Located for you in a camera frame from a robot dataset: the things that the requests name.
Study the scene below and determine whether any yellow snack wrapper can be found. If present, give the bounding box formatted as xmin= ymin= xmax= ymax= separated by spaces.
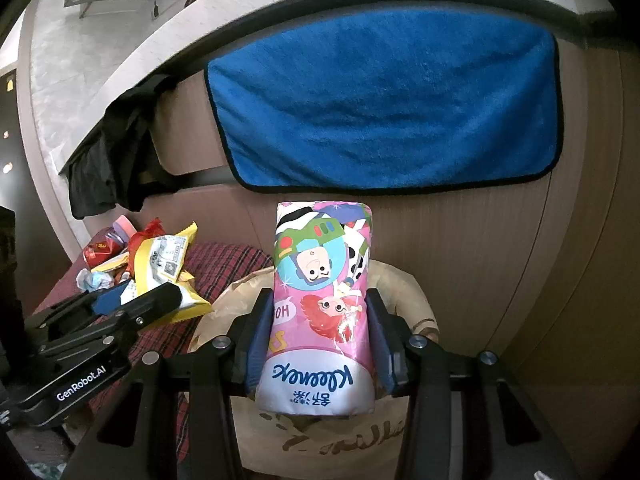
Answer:
xmin=120 ymin=222 xmax=212 ymax=326

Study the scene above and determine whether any crushed red can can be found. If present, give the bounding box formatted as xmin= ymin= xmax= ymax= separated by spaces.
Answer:
xmin=82 ymin=237 xmax=125 ymax=269

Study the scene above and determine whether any Kleenex tissue pack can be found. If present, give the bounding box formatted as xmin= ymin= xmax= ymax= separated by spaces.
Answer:
xmin=255 ymin=202 xmax=375 ymax=416

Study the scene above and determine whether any pink purple sponge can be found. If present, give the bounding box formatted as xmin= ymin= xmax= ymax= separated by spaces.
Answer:
xmin=112 ymin=214 xmax=137 ymax=246

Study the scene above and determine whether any white blue mask tissue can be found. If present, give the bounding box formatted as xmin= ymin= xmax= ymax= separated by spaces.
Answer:
xmin=76 ymin=269 xmax=115 ymax=292

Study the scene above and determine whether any red plastic bag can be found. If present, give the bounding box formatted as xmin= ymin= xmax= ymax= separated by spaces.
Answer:
xmin=127 ymin=218 xmax=166 ymax=278

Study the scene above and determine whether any black refrigerator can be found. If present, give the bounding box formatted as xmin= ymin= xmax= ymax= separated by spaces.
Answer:
xmin=0 ymin=70 xmax=70 ymax=314

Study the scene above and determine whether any black hanging cloth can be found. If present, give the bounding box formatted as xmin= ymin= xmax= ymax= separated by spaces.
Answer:
xmin=62 ymin=75 xmax=171 ymax=220

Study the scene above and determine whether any blue hanging towel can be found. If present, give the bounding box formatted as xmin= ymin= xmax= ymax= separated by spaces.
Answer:
xmin=205 ymin=6 xmax=564 ymax=194

